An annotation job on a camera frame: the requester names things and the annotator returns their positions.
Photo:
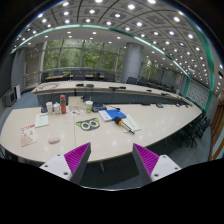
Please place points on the blue notebook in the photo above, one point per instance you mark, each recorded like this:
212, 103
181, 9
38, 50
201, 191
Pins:
109, 115

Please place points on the red booklet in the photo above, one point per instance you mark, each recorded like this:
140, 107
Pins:
28, 135

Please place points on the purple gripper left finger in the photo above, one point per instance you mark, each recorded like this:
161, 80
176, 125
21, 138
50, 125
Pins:
69, 166

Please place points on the white paper sheet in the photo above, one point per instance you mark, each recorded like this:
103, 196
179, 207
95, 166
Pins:
41, 120

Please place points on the red orange bottle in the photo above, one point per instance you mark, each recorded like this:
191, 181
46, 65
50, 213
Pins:
63, 103

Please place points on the grey round pillar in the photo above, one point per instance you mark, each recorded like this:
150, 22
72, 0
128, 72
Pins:
132, 61

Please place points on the green sleeve paper cup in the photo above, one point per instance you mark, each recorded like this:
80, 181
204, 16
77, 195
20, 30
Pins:
88, 106

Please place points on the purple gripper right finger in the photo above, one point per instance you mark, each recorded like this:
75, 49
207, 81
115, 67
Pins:
151, 166

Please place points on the cardboard box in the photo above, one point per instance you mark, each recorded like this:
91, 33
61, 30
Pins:
75, 103

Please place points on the white paper cup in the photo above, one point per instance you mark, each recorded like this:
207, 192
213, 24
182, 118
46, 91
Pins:
49, 107

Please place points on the black office chair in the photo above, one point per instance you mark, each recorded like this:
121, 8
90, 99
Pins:
131, 80

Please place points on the pink computer mouse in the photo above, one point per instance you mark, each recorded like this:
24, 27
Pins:
53, 140

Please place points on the white jar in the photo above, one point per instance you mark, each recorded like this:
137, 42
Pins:
56, 107

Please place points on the green paper sheet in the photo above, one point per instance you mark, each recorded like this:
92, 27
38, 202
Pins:
128, 120

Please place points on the dark grey device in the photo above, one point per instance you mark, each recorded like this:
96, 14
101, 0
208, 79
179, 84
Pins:
98, 107

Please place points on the long curved conference table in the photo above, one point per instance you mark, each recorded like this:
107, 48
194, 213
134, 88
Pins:
108, 92

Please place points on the black yellow tool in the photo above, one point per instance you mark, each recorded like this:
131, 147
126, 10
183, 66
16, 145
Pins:
120, 123

